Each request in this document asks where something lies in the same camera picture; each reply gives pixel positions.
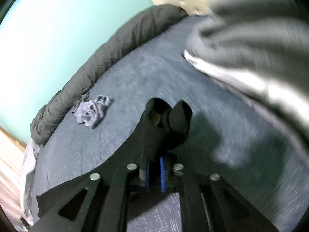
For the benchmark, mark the black garment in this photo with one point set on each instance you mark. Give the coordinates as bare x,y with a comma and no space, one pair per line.
160,128

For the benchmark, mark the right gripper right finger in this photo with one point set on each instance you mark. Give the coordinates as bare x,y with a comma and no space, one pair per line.
166,174

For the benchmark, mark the light grey sheet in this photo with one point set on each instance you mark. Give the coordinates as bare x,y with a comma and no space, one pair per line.
27,177

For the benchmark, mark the grey folded blanket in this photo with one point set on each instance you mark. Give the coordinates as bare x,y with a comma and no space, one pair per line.
267,36

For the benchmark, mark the dark grey small garment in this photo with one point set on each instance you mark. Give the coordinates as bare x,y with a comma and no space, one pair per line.
83,98

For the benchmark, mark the blue patterned bed sheet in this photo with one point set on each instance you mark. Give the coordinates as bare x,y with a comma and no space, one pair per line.
227,136

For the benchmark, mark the light blue crumpled garment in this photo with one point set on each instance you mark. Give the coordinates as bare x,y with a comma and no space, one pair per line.
92,112

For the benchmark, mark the peach curtain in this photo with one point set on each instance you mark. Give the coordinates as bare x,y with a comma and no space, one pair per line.
12,155

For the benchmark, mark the white pillow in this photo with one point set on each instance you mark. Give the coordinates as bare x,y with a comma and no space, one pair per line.
282,101

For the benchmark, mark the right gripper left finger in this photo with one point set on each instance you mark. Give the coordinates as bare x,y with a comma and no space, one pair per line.
144,173

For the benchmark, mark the dark grey rolled duvet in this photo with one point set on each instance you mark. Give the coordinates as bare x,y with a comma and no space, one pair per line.
137,31

